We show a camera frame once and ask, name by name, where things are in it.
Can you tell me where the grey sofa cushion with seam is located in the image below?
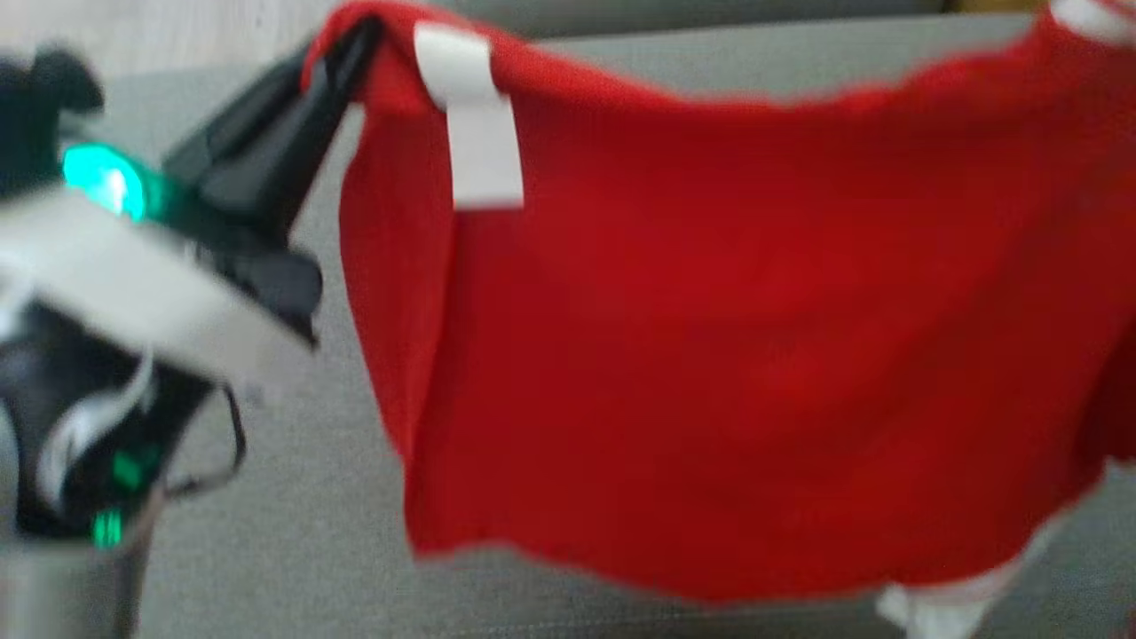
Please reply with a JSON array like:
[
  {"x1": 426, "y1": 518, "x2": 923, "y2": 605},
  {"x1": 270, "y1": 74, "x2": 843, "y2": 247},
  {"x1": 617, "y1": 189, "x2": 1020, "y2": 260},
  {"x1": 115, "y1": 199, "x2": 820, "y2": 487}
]
[{"x1": 435, "y1": 0, "x2": 946, "y2": 38}]

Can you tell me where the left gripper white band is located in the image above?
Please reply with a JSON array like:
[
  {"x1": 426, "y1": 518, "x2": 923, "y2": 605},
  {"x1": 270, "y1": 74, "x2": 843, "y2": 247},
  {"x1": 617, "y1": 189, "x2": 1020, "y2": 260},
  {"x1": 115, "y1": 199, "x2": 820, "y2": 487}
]
[{"x1": 0, "y1": 16, "x2": 385, "y2": 391}]

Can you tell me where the red jersey with white sleeves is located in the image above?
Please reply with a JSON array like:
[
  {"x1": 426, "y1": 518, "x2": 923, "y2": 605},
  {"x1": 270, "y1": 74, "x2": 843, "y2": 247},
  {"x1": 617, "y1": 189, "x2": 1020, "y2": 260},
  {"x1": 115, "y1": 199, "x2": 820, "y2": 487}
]
[{"x1": 302, "y1": 0, "x2": 1136, "y2": 639}]

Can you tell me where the black cable with teal connector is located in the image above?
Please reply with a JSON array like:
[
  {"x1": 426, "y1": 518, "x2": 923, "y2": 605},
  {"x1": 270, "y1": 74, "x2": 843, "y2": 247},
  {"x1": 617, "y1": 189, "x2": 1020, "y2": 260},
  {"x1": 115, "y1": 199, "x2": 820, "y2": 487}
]
[{"x1": 162, "y1": 383, "x2": 249, "y2": 500}]

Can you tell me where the yellow panel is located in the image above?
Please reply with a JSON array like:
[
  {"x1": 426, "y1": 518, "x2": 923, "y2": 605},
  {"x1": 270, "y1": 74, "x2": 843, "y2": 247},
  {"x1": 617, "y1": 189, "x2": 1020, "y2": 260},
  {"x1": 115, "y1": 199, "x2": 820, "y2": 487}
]
[{"x1": 945, "y1": 0, "x2": 1050, "y2": 15}]

